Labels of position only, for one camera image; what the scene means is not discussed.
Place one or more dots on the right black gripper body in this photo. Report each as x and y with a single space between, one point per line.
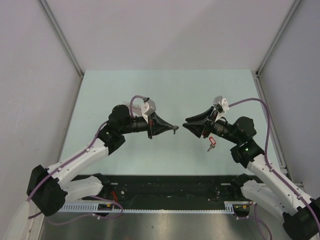
219 127

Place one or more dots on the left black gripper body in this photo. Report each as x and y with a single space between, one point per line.
140 124

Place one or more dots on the key with red tag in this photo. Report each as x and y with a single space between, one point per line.
212 143

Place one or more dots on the key with black tag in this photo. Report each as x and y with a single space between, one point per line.
174 129

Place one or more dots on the silver red keyring holder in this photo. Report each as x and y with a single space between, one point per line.
136 109

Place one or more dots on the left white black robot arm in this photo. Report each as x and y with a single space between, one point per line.
49 188

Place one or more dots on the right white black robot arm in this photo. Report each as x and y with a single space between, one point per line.
296 209

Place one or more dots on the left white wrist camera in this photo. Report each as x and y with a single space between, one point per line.
148 107

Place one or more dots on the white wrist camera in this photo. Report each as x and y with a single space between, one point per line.
148 107
221 104

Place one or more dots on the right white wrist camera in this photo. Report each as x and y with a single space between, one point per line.
221 104

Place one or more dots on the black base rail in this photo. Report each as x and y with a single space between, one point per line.
173 192

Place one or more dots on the white slotted cable duct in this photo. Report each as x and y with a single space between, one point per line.
102 208

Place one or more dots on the right aluminium frame post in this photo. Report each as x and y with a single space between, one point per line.
279 34

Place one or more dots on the aluminium frame post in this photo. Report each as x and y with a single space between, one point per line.
50 16
279 34

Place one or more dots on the left aluminium frame post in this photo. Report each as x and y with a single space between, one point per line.
50 16

